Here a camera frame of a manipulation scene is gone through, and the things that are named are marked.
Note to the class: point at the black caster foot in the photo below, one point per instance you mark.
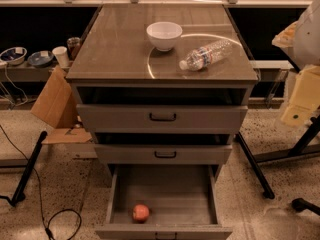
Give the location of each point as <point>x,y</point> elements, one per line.
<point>301,204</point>

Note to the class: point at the grey drawer cabinet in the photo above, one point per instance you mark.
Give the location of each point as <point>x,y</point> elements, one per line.
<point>117,65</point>

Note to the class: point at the black stand leg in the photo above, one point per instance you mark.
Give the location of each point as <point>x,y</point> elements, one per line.
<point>28,165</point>
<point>267,191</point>

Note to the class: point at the blue bowl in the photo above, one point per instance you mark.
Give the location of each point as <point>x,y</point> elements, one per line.
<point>40,59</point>

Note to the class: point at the black stand leg left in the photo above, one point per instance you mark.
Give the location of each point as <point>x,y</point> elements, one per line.
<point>28,165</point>

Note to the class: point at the white bowl with items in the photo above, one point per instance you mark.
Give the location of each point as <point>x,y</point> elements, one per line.
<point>14,56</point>

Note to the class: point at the red apple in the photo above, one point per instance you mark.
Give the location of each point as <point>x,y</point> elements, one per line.
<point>140,213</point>

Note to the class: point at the black stand leg right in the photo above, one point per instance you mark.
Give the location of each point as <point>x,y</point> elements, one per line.
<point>267,191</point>

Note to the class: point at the clear plastic water bottle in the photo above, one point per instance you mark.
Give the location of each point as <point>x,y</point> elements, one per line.
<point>206,55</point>

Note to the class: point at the glass jar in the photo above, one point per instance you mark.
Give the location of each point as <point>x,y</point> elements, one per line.
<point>74,45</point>

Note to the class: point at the grey drawer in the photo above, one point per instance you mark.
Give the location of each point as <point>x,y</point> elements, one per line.
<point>181,119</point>
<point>181,200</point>
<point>163,154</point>

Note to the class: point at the middle grey drawer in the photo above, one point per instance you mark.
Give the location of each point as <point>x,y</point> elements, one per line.
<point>163,154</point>

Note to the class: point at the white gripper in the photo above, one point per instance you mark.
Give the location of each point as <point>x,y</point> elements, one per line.
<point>308,39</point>

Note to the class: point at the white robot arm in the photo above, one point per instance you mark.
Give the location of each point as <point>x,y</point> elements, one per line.
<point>305,53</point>

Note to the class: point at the top grey drawer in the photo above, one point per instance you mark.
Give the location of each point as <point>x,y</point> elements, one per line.
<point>181,119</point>

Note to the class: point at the brown cardboard box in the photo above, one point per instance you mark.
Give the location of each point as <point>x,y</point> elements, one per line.
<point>56,106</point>

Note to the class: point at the white paper cup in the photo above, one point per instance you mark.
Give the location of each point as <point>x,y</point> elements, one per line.
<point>61,55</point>

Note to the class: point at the bottom grey drawer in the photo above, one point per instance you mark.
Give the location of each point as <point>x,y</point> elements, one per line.
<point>181,200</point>

